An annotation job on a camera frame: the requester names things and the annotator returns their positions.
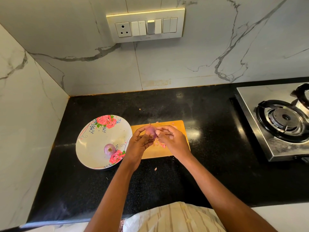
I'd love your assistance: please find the person's left forearm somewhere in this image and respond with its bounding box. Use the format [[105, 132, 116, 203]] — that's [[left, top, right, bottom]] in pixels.
[[84, 162, 140, 232]]

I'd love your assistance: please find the person's right forearm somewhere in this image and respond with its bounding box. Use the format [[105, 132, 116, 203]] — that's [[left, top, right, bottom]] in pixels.
[[180, 154, 278, 232]]

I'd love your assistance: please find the wooden cutting board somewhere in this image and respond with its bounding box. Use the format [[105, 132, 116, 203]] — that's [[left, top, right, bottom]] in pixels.
[[130, 120, 191, 160]]

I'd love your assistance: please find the stainless steel gas stove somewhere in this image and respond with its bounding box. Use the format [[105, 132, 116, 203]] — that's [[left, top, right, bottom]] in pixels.
[[235, 82, 309, 162]]

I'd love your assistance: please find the small pink onion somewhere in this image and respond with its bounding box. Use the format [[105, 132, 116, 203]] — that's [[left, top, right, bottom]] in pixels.
[[146, 123, 157, 138], [104, 143, 117, 157]]

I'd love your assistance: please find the pile of onion peels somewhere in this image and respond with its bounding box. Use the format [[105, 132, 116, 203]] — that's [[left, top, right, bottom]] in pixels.
[[153, 138, 167, 171]]

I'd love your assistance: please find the person's left hand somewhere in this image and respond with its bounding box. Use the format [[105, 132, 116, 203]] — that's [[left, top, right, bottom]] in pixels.
[[123, 125, 156, 170]]

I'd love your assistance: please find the black stove burner grate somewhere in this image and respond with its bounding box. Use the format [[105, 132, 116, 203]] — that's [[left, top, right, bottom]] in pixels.
[[255, 99, 309, 143], [292, 83, 309, 110]]

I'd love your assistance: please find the person's right hand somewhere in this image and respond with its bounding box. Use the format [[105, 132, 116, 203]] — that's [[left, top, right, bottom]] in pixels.
[[155, 125, 193, 162]]

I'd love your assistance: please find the beige striped garment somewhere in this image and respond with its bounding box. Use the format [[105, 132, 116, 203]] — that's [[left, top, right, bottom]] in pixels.
[[121, 201, 228, 232]]

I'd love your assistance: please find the black stone countertop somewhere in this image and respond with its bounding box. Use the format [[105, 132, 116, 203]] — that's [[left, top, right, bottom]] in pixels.
[[25, 77, 309, 223]]

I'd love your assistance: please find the white wall switch panel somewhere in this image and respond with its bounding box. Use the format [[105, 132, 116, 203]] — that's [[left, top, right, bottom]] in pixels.
[[106, 8, 185, 44]]

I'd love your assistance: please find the white floral plate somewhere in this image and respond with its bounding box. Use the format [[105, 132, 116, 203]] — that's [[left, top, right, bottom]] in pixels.
[[75, 114, 133, 170]]

